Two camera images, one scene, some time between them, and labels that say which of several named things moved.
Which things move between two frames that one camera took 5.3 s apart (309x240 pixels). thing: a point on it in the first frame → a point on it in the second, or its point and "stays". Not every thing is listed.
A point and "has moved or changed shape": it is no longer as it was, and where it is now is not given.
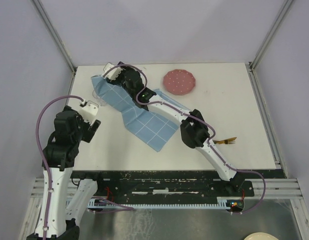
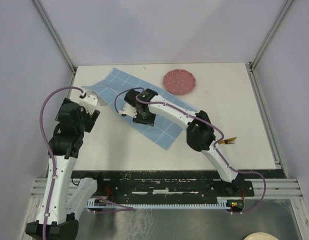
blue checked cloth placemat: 154,126 has moved or changed shape
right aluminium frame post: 270,36 stays
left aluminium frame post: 54,34 stays
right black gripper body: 119,80 → 145,118
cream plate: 260,236 stays
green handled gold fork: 225,142 stays
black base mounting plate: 112,184 stays
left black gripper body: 83,132 → 88,120
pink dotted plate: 179,82 stays
